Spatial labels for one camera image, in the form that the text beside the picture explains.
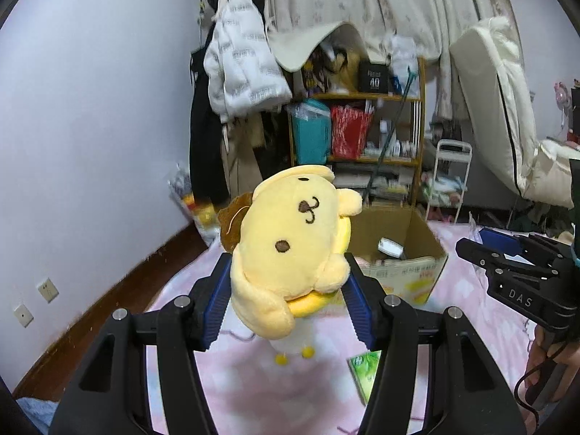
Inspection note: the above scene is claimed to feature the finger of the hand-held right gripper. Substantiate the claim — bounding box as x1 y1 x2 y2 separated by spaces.
479 228 572 255
455 237 559 282

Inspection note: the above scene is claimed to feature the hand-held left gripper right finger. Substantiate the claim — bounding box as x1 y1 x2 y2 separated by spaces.
342 254 526 435

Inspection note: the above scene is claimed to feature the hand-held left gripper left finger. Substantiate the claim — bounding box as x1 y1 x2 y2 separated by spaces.
49 251 234 435

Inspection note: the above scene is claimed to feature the cardboard box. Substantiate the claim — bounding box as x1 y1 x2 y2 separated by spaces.
347 206 449 306

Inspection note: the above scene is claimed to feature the yellow plush dog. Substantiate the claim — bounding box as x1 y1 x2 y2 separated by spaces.
217 165 363 368

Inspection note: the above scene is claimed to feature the person's right hand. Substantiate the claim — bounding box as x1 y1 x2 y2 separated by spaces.
525 326 580 418

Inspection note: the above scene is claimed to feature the green tissue pack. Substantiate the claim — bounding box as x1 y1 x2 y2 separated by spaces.
347 351 382 406

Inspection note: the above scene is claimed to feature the white trolley cart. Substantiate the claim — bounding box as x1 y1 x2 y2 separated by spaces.
419 140 473 224

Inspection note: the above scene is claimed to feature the pink printed blanket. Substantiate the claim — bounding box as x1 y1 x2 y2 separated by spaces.
145 217 580 435

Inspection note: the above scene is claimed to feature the plastic bag of toys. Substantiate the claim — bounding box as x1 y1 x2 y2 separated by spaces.
167 163 218 245

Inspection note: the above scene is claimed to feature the pile of magazines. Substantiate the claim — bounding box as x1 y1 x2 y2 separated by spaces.
335 165 409 208

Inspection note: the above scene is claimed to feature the wooden shelf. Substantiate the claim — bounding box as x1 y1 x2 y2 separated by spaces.
287 57 427 209

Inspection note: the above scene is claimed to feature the group of small bottles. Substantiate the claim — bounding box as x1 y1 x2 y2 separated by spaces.
365 120 418 159

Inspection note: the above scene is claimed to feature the white mattress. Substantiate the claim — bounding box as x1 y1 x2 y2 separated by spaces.
448 16 580 209

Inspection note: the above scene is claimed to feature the blue pole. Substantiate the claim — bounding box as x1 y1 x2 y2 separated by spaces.
367 66 418 191

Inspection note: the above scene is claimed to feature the beige hanging coat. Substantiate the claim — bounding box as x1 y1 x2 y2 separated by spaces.
222 115 264 195

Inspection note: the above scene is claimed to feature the pink small fan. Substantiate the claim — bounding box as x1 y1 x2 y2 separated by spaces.
554 80 575 112

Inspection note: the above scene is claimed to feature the black hanging coat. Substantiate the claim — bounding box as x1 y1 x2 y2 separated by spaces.
188 45 229 204

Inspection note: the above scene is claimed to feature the red patterned bag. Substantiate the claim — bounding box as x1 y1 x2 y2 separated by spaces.
330 105 373 159

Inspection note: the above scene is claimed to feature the teal bag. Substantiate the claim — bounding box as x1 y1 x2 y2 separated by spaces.
290 100 331 166

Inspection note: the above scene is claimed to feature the black box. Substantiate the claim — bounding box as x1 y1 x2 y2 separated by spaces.
359 60 391 95

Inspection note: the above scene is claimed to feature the white plastic bag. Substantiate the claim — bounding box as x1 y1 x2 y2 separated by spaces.
387 36 420 75

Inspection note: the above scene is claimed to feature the person's leg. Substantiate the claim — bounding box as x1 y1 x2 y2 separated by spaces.
16 396 59 435

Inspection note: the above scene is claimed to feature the dark printed bag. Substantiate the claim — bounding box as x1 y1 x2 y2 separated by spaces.
301 50 336 94

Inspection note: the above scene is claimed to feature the white puffer jacket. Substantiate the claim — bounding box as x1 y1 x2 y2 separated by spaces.
203 0 293 116

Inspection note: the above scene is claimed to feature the black cable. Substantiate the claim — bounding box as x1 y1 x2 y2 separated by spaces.
514 344 567 418

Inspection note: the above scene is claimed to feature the white wall socket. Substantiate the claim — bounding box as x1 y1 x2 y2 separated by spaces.
36 277 61 303
13 303 34 328

